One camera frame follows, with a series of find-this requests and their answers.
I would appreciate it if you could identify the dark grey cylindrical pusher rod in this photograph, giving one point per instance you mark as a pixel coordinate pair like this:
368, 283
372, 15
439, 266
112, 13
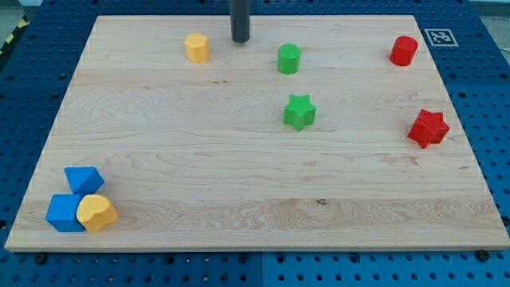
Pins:
239, 13

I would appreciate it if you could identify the blue cube block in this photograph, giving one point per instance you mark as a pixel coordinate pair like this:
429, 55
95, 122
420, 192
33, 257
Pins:
61, 213

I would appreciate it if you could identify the green star block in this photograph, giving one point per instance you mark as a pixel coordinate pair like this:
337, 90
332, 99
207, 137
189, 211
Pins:
299, 112

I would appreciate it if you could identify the red star block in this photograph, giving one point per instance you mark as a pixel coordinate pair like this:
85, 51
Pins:
428, 128

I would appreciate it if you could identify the yellow heart block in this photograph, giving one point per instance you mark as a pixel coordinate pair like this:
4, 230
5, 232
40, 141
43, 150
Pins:
94, 212

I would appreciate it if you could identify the red cylinder block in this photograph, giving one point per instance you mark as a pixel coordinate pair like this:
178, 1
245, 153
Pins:
403, 51

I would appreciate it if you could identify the black yellow hazard tape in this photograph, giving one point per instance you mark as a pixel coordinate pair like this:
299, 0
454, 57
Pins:
15, 36

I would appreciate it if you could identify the yellow hexagon block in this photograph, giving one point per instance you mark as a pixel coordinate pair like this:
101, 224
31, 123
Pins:
197, 47

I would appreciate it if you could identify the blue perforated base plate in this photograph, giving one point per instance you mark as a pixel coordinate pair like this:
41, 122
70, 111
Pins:
33, 84

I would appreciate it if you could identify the black white fiducial marker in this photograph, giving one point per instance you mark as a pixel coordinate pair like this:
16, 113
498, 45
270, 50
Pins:
441, 37

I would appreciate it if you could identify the blue triangle block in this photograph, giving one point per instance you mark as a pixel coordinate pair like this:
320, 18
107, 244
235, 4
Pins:
83, 180

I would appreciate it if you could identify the green cylinder block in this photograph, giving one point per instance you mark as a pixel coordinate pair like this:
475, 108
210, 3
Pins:
288, 58

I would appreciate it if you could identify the light wooden board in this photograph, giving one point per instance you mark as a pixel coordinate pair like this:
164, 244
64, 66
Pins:
197, 157

